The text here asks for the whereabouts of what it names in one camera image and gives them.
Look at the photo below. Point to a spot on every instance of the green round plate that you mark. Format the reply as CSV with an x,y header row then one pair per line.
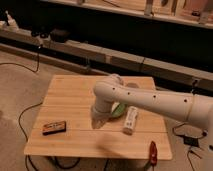
x,y
118,109

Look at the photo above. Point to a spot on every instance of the white plastic cup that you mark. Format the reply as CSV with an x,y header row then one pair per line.
x,y
132,85

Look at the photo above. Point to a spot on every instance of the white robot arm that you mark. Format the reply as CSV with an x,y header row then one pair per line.
x,y
196,110

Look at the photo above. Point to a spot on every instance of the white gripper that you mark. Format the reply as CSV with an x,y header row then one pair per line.
x,y
98,122

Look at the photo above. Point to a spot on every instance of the black device on floor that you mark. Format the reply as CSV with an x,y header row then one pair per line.
x,y
191,141

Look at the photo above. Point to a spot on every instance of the wooden table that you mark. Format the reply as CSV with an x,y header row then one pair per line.
x,y
68,125

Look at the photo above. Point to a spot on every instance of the black orange cassette box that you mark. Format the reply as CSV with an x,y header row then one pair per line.
x,y
53,128

